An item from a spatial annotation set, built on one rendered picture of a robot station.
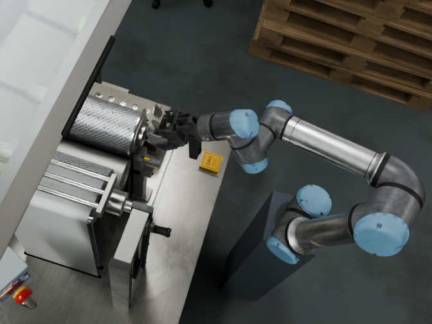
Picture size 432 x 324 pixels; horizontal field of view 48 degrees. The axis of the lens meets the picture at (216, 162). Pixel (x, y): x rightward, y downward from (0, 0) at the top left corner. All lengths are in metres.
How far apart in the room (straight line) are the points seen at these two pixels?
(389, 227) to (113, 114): 0.78
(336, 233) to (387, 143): 1.99
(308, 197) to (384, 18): 1.60
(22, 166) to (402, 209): 0.90
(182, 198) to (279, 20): 1.65
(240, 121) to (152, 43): 2.09
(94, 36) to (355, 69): 2.72
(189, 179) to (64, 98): 1.21
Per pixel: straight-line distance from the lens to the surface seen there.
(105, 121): 1.39
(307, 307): 2.70
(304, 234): 1.45
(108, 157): 1.43
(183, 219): 1.71
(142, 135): 1.40
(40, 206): 1.16
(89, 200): 1.15
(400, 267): 2.98
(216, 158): 1.79
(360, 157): 1.30
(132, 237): 1.12
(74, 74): 0.61
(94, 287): 1.64
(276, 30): 3.08
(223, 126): 1.24
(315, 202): 1.59
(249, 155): 1.28
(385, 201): 1.23
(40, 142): 0.57
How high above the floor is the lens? 2.51
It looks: 62 degrees down
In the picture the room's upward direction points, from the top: 21 degrees clockwise
